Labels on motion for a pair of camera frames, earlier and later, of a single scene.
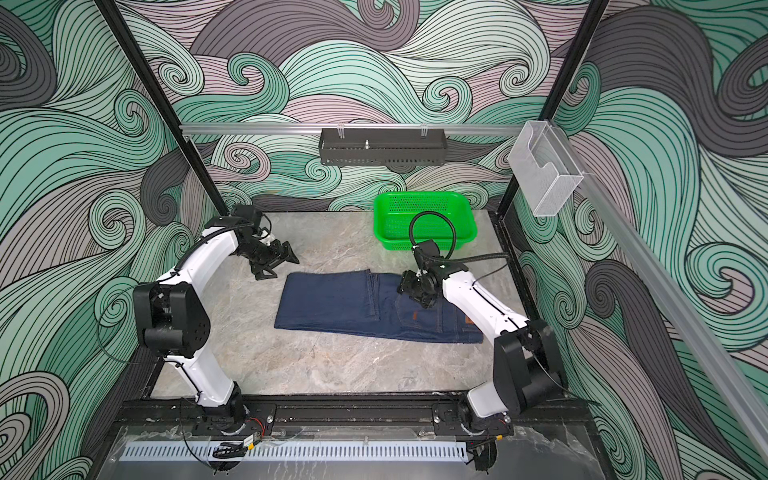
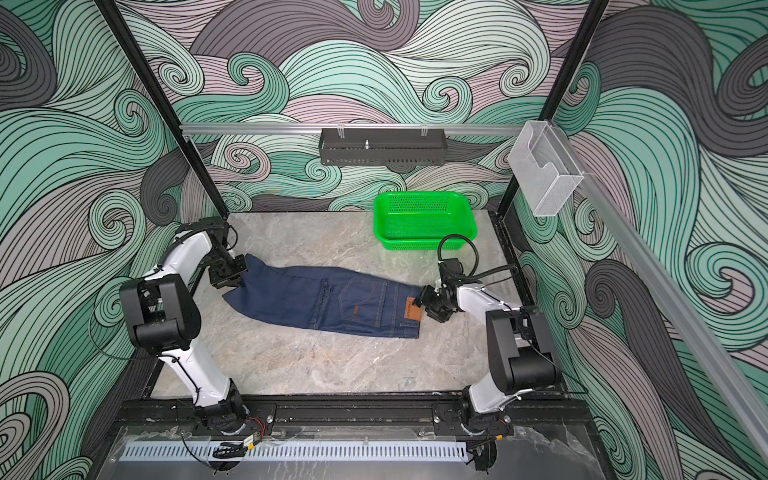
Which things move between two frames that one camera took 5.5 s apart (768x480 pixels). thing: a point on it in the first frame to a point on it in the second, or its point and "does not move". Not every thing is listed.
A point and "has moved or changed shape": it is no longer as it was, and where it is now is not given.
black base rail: [351, 420] does not move
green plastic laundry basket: [394, 210] does not move
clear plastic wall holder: [545, 174] does not move
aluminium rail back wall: [354, 127] does not move
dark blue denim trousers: [366, 304] has moved or changed shape
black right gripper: [407, 279] to [426, 292]
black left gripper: [279, 257] to [234, 280]
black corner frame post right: [565, 77] does not move
